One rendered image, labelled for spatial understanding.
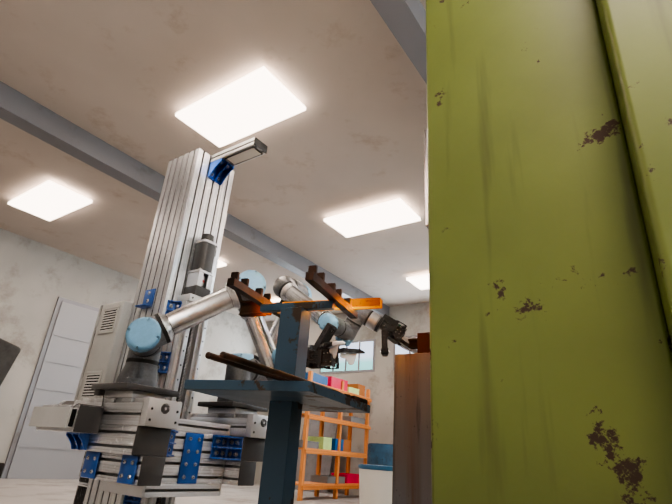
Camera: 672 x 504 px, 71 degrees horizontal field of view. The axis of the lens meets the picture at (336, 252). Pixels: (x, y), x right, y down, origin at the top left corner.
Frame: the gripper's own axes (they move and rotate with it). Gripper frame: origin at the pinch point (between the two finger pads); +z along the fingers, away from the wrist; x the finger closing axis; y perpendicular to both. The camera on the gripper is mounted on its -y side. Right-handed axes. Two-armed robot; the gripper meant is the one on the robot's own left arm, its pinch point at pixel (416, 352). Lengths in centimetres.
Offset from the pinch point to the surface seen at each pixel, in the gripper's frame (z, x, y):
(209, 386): -28, -101, -52
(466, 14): -31, -102, 70
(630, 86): 16, -125, 41
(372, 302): -13, -78, -12
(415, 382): 7, -67, -22
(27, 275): -645, 496, -132
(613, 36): 8, -124, 53
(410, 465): 17, -66, -40
